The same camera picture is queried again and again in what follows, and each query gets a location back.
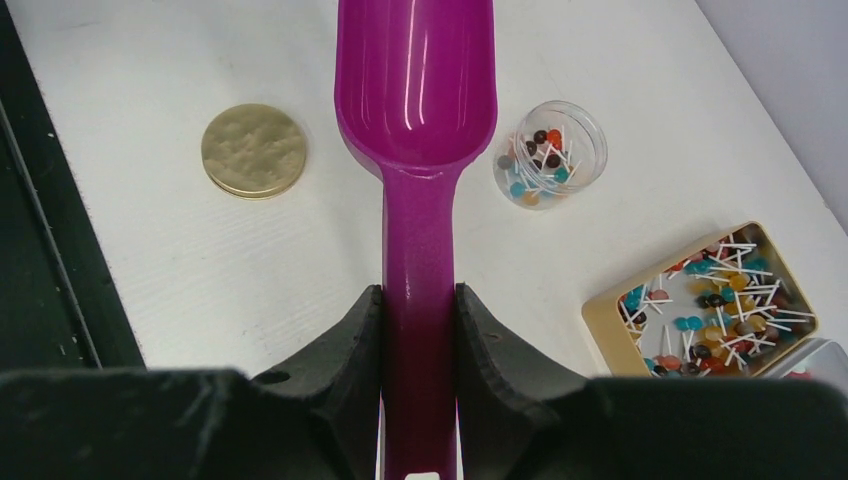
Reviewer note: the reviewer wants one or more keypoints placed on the white tin of candies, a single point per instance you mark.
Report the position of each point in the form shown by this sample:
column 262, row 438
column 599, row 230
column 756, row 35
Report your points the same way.
column 818, row 359

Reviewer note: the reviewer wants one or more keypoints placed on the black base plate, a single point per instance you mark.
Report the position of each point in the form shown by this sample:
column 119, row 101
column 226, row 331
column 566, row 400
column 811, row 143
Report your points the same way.
column 59, row 305

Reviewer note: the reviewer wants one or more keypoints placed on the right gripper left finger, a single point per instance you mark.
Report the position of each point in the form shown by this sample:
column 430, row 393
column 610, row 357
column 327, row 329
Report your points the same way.
column 320, row 418

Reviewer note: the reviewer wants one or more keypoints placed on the magenta plastic scoop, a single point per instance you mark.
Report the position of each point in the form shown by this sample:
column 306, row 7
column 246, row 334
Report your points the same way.
column 416, row 103

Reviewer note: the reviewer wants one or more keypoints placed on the gold tin of lollipops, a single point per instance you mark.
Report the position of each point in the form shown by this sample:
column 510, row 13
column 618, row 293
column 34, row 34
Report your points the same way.
column 724, row 306

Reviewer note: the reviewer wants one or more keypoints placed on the gold jar lid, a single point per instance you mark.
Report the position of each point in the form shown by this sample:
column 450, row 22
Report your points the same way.
column 254, row 151

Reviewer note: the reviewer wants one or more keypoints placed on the clear plastic jar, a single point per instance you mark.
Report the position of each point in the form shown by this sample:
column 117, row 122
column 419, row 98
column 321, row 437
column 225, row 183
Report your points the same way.
column 556, row 150

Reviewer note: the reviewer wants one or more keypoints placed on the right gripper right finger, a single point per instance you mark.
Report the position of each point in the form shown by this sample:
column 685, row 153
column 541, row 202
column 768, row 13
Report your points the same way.
column 521, row 414

